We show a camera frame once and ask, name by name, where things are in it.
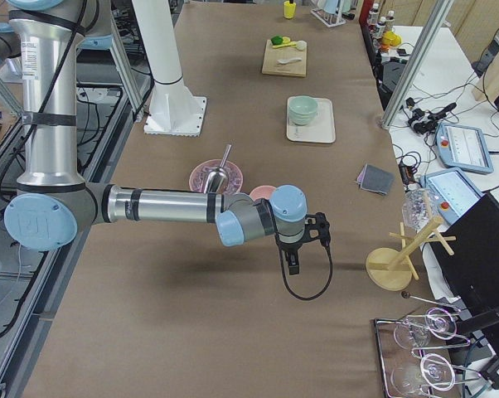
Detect cream rabbit tray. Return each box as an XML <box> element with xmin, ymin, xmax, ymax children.
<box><xmin>286</xmin><ymin>97</ymin><xmax>336</xmax><ymax>144</ymax></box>

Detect lower wine glass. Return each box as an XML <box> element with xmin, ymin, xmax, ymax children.
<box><xmin>390</xmin><ymin>353</ymin><xmax>455</xmax><ymax>397</ymax></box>

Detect white steamed bun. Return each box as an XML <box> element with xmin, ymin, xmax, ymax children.
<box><xmin>295</xmin><ymin>41</ymin><xmax>307</xmax><ymax>51</ymax></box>

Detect wooden mug tree stand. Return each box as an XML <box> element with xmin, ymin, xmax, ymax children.
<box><xmin>366</xmin><ymin>215</ymin><xmax>456</xmax><ymax>291</ymax></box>

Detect aluminium frame post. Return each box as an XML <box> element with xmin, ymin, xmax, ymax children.
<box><xmin>380</xmin><ymin>0</ymin><xmax>454</xmax><ymax>130</ymax></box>

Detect lower teach pendant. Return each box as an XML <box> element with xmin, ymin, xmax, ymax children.
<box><xmin>419</xmin><ymin>167</ymin><xmax>483</xmax><ymax>225</ymax></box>

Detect upper teach pendant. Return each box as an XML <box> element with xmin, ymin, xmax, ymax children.
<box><xmin>436</xmin><ymin>123</ymin><xmax>494</xmax><ymax>174</ymax></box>

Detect green lime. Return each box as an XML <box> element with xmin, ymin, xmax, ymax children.
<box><xmin>270</xmin><ymin>36</ymin><xmax>283</xmax><ymax>45</ymax></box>

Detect teach pendant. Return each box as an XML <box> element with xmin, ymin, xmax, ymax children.
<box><xmin>419</xmin><ymin>167</ymin><xmax>483</xmax><ymax>225</ymax></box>
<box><xmin>436</xmin><ymin>123</ymin><xmax>494</xmax><ymax>174</ymax></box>

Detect upper wine glass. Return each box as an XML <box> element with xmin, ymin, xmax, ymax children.
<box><xmin>393</xmin><ymin>307</ymin><xmax>461</xmax><ymax>350</ymax></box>

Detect clear plastic bag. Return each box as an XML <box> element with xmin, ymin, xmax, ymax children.
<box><xmin>402</xmin><ymin>188</ymin><xmax>439</xmax><ymax>231</ymax></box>

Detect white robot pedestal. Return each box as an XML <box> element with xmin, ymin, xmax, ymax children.
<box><xmin>133</xmin><ymin>0</ymin><xmax>207</xmax><ymax>137</ymax></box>

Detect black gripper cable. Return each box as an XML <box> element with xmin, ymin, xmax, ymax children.
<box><xmin>277</xmin><ymin>244</ymin><xmax>335</xmax><ymax>301</ymax></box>

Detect white dish rack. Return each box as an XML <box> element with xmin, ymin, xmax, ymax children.
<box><xmin>311</xmin><ymin>0</ymin><xmax>355</xmax><ymax>27</ymax></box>

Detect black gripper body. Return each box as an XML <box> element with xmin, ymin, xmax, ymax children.
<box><xmin>277</xmin><ymin>211</ymin><xmax>331</xmax><ymax>257</ymax></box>

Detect yellow cup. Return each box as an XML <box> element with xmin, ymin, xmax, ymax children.
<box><xmin>283</xmin><ymin>0</ymin><xmax>297</xmax><ymax>20</ymax></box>

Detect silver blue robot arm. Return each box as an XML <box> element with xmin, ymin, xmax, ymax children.
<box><xmin>4</xmin><ymin>1</ymin><xmax>331</xmax><ymax>275</ymax></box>

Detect large pink ice bowl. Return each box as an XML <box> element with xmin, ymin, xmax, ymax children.
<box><xmin>188</xmin><ymin>159</ymin><xmax>243</xmax><ymax>195</ymax></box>

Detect small pink bowl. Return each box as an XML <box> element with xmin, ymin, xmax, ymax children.
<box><xmin>249</xmin><ymin>185</ymin><xmax>276</xmax><ymax>201</ymax></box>

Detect wine glass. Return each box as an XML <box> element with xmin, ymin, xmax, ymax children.
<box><xmin>393</xmin><ymin>307</ymin><xmax>461</xmax><ymax>350</ymax></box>
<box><xmin>390</xmin><ymin>353</ymin><xmax>455</xmax><ymax>397</ymax></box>

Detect metal ice scoop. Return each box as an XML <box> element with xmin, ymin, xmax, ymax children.
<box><xmin>201</xmin><ymin>143</ymin><xmax>232</xmax><ymax>194</ymax></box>

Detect grey folded cloth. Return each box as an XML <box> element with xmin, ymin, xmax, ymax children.
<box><xmin>356</xmin><ymin>164</ymin><xmax>395</xmax><ymax>196</ymax></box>

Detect white ceramic spoon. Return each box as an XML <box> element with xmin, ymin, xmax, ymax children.
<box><xmin>277</xmin><ymin>57</ymin><xmax>303</xmax><ymax>66</ymax></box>

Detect stacked green bowls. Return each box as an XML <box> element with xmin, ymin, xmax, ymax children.
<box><xmin>288</xmin><ymin>95</ymin><xmax>318</xmax><ymax>126</ymax></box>

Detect black monitor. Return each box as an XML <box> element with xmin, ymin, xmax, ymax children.
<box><xmin>432</xmin><ymin>194</ymin><xmax>499</xmax><ymax>338</ymax></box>

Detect wooden cutting board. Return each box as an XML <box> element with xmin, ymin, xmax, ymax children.
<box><xmin>261</xmin><ymin>40</ymin><xmax>308</xmax><ymax>78</ymax></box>

